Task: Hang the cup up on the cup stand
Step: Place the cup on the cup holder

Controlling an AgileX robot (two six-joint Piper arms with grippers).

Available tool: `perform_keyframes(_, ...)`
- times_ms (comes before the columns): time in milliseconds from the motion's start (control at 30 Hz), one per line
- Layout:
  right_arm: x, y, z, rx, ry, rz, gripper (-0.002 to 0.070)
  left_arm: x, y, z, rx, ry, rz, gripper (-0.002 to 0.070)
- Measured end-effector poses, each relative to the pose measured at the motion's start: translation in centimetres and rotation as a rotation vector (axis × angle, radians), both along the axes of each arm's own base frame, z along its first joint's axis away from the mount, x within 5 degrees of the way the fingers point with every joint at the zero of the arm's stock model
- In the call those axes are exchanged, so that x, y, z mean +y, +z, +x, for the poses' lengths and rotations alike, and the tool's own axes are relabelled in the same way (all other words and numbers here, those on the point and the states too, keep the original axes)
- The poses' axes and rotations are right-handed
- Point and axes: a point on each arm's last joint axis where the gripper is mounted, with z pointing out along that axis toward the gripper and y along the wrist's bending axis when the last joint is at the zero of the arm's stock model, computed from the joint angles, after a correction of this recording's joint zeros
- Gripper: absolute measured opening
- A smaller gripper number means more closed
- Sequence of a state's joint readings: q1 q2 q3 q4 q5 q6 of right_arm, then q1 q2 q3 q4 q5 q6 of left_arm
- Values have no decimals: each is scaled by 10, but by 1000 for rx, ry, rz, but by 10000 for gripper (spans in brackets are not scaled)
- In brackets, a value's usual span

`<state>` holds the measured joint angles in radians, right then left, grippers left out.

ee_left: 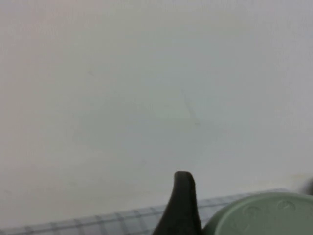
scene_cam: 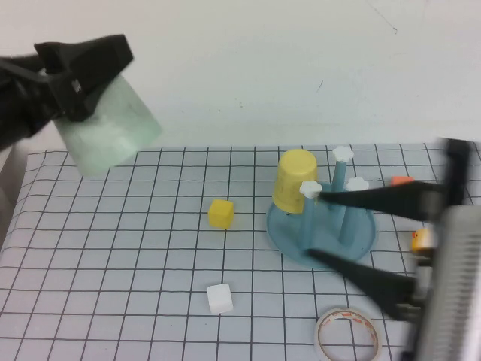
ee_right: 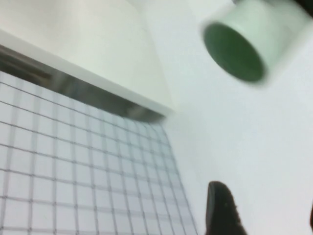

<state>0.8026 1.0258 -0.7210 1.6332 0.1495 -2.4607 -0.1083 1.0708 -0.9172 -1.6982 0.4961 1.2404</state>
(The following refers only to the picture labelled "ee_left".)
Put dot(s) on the white grid tablecloth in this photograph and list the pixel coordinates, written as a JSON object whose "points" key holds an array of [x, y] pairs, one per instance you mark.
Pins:
{"points": [[73, 225]]}

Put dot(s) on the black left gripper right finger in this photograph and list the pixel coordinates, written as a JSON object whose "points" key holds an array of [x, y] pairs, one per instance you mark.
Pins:
{"points": [[308, 187]]}

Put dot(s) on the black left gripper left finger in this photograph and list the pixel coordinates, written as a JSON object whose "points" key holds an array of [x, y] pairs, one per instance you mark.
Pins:
{"points": [[182, 208]]}

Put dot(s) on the green plastic cup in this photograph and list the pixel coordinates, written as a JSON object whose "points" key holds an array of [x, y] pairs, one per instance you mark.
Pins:
{"points": [[259, 215]]}

